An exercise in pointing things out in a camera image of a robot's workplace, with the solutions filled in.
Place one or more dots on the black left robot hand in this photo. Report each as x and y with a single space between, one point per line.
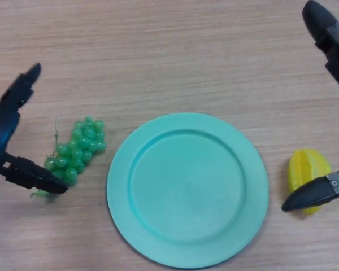
1 124

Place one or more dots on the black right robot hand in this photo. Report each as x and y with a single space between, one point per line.
319 19

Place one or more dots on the green grapes bunch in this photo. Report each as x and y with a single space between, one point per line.
79 146

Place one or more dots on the green round plate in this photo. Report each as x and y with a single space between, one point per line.
187 190

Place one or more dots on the yellow starfruit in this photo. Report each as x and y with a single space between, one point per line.
305 169

